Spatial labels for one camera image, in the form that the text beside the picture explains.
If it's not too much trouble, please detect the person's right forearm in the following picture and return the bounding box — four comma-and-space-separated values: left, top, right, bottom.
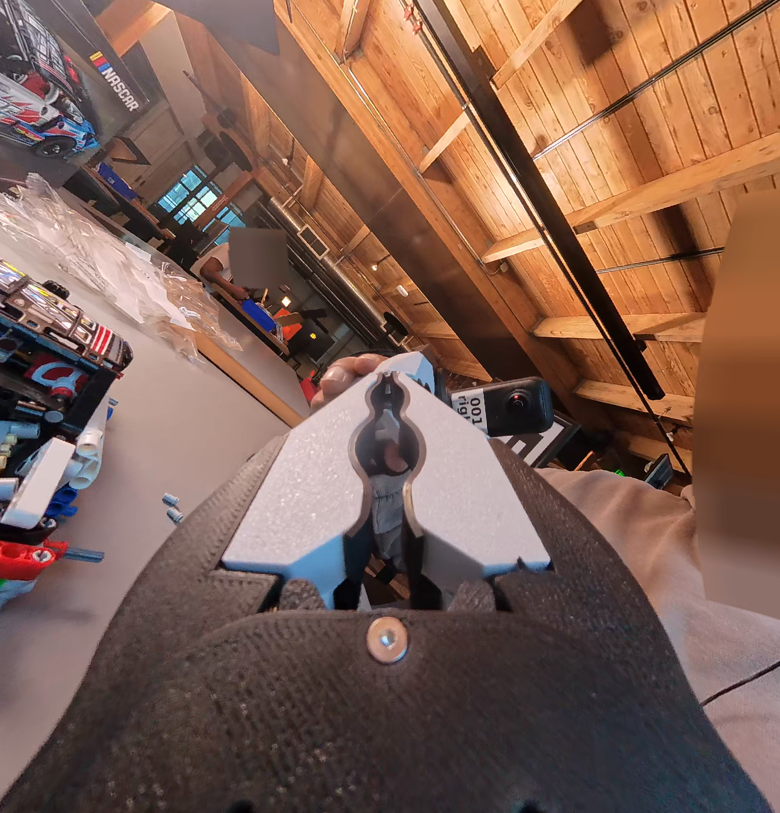
364, 473, 411, 572

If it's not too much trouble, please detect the heap of clear plastic bags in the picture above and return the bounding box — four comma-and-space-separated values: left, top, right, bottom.
0, 173, 244, 366

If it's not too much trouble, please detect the lego set cardboard box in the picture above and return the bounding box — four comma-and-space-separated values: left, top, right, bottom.
0, 0, 152, 189

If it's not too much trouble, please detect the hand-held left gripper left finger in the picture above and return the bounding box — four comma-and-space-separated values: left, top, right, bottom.
221, 371, 388, 611

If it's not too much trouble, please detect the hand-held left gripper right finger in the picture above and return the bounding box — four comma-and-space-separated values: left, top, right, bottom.
391, 373, 552, 611

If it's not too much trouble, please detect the partly built lego car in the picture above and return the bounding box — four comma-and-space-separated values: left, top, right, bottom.
0, 251, 134, 614

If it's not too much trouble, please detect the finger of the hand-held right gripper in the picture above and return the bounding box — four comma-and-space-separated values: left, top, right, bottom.
363, 351, 438, 407

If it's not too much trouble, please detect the thin black cable with plug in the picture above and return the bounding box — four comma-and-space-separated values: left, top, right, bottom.
700, 648, 780, 706

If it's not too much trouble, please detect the black white marker sign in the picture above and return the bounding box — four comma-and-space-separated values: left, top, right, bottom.
491, 413, 581, 470

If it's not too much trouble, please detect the person's right hand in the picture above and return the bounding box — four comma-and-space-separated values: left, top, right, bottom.
310, 353, 392, 410

